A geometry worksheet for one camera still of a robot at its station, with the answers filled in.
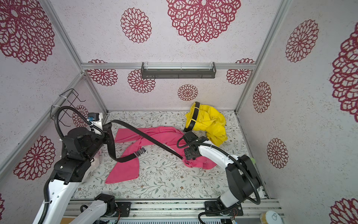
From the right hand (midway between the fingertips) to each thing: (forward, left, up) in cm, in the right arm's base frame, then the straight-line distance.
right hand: (192, 151), depth 89 cm
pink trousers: (+10, +46, -3) cm, 48 cm away
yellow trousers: (+27, -14, 0) cm, 30 cm away
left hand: (-3, +41, +30) cm, 51 cm away
